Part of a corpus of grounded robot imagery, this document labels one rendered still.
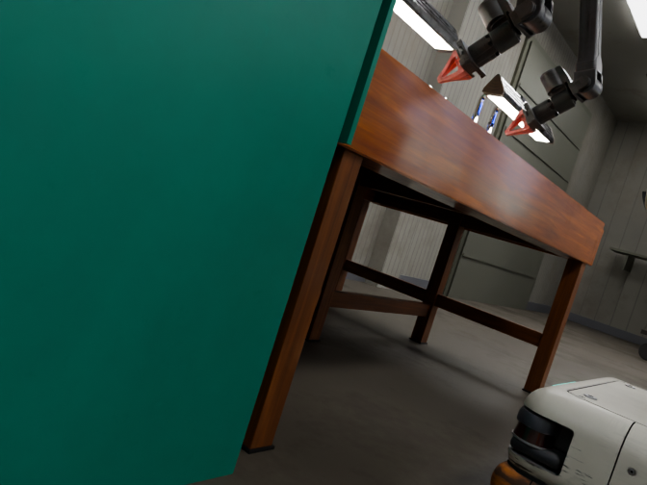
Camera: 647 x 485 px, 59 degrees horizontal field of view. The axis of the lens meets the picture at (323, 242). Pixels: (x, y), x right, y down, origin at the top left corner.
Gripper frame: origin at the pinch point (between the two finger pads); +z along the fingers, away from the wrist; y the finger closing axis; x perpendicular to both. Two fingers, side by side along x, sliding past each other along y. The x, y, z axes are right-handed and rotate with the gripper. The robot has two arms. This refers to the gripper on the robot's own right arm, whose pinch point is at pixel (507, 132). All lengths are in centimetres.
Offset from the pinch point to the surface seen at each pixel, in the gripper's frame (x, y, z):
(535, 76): -245, -411, 28
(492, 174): 21.2, 25.9, 2.9
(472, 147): 19.2, 41.0, 1.2
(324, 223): 39, 83, 20
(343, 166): 31, 83, 13
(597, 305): -53, -755, 125
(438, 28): -25.8, 27.4, 0.6
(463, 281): -73, -405, 177
